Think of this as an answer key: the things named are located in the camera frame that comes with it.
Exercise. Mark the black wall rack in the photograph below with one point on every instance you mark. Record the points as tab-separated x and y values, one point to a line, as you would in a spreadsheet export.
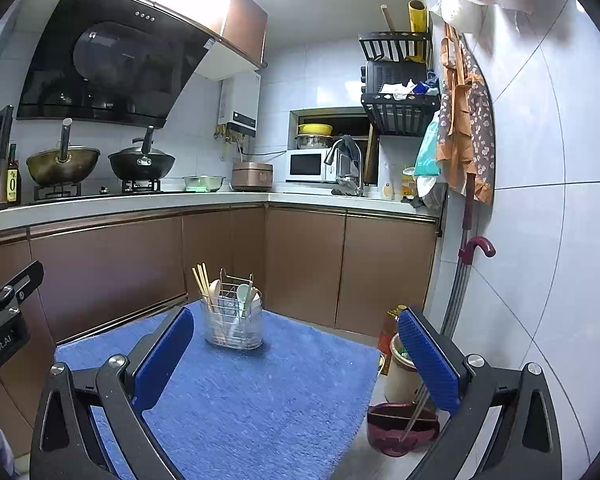
395	115

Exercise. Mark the steel kitchen faucet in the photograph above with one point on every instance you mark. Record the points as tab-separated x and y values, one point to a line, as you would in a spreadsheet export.
350	175

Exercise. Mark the brown base cabinets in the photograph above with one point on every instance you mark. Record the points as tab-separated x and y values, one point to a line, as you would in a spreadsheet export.
305	260

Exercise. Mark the white water heater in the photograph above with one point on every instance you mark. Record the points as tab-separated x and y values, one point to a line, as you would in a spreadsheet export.
240	100

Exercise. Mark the grey rag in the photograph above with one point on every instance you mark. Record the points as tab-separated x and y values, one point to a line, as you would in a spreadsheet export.
351	147

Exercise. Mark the yellow jar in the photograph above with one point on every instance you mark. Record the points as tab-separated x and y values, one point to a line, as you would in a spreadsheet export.
408	185

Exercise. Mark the black wok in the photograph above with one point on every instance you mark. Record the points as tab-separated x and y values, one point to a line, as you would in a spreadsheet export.
140	165

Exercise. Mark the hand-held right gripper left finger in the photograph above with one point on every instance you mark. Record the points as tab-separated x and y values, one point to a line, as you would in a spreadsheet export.
165	355

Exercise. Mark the dark sauce bottle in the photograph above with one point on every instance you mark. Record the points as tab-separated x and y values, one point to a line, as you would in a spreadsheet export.
13	180

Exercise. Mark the steel basin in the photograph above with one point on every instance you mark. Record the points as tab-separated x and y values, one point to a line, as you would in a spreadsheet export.
312	141

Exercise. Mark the wooden spoon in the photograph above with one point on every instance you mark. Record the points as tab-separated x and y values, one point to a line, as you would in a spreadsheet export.
215	289

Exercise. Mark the brass wok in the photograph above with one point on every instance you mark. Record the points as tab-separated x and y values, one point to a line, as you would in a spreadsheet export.
62	165

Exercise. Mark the black range hood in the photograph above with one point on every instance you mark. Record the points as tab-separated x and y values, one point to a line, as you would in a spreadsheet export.
105	60

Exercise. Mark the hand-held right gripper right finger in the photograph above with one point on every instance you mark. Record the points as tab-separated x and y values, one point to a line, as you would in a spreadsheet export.
427	360

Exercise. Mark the yellow film roll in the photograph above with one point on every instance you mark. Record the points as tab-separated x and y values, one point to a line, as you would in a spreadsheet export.
417	25

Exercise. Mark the white microwave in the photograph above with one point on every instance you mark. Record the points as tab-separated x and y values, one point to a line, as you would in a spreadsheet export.
305	165

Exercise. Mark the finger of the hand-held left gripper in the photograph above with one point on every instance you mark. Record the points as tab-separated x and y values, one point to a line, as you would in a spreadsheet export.
25	280

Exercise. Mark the white spoon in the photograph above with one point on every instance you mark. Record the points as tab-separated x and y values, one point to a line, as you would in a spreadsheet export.
243	291

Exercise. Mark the wooden cutting board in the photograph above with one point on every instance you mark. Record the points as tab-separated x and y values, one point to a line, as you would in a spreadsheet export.
371	155

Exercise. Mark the gas stove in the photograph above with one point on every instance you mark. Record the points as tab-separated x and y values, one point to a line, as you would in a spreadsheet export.
95	191

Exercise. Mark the orange floral apron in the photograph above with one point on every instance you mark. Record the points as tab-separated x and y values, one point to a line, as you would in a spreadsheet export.
460	110

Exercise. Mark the blue fluffy mat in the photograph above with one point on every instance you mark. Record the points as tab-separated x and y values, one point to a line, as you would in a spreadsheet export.
280	385

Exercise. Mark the teal towel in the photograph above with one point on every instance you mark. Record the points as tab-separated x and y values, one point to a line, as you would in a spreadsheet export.
427	155

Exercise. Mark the yellow basin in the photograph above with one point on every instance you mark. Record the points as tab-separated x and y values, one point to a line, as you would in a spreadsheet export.
315	129

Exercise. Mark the brown rice cooker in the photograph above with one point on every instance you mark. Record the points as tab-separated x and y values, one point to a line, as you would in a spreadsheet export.
251	177

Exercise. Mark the beige spoon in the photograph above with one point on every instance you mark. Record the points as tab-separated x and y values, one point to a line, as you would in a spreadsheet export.
253	295

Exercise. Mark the cooking oil bottle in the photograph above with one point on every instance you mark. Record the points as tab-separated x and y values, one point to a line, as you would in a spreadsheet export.
387	340

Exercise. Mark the dark red dustpan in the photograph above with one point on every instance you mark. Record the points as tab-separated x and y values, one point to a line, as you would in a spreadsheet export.
385	435

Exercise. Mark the wooden rolling pin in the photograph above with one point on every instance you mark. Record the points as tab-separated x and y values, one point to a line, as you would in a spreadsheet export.
387	19

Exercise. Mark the beige bucket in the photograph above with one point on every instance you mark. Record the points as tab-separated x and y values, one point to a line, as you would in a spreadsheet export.
397	380

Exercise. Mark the steel bowl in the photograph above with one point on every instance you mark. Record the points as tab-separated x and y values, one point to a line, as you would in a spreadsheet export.
203	183

